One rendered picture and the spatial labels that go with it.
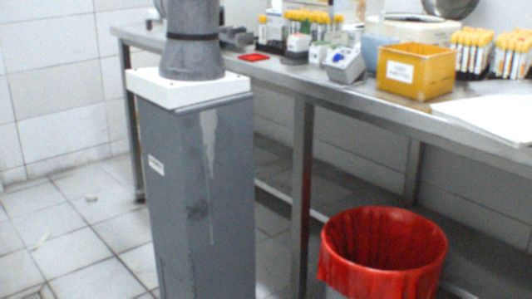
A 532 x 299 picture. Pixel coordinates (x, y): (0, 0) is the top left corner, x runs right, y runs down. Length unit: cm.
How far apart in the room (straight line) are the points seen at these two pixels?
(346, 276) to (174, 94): 65
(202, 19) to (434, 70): 51
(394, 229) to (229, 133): 67
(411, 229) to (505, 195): 40
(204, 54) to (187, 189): 30
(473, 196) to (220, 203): 100
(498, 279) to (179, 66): 112
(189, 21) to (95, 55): 189
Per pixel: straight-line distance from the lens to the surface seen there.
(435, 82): 112
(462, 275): 160
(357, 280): 129
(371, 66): 128
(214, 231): 117
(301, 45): 137
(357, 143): 209
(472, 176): 181
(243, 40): 153
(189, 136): 104
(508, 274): 166
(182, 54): 106
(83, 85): 291
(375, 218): 154
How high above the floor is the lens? 118
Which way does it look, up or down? 23 degrees down
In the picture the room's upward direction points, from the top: straight up
